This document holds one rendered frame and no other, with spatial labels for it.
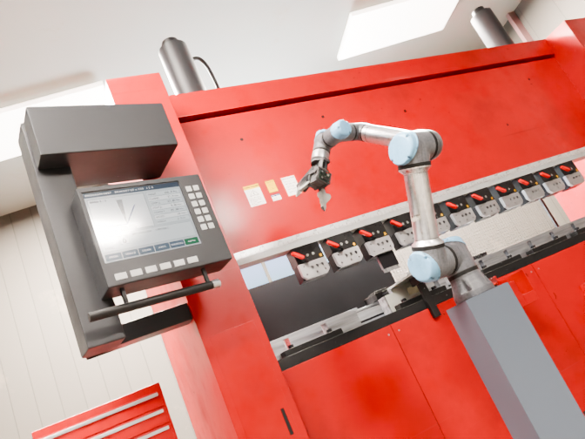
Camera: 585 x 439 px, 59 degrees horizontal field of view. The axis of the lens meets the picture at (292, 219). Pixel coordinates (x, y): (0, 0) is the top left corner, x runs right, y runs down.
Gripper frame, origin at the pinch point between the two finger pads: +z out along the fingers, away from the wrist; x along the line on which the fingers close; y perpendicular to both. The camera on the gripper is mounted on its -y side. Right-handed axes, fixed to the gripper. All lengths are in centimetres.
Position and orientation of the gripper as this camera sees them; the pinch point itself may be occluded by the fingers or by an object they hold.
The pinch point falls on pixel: (309, 205)
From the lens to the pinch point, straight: 209.8
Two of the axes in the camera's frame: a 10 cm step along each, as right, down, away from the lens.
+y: 5.7, -3.2, -7.5
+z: -1.6, 8.6, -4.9
